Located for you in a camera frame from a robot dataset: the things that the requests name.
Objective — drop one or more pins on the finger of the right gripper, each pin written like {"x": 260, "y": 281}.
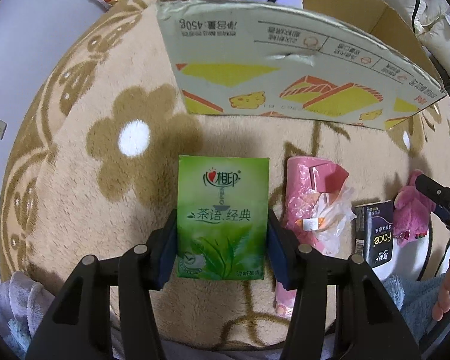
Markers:
{"x": 436, "y": 192}
{"x": 443, "y": 213}

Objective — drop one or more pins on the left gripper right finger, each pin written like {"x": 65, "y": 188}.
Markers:
{"x": 282, "y": 251}

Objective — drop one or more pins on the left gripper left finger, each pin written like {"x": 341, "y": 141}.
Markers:
{"x": 162, "y": 251}

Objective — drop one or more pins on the magenta plush bear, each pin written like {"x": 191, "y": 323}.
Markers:
{"x": 412, "y": 212}

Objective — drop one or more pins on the pink plastic pack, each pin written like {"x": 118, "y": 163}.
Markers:
{"x": 318, "y": 203}

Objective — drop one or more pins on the green tissue pack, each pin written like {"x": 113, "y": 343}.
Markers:
{"x": 222, "y": 218}

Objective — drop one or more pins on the person's right hand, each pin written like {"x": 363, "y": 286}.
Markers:
{"x": 442, "y": 305}

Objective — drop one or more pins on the black Face tissue pack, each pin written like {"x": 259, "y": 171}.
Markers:
{"x": 373, "y": 227}

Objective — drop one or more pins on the open cardboard box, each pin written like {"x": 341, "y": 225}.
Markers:
{"x": 354, "y": 62}

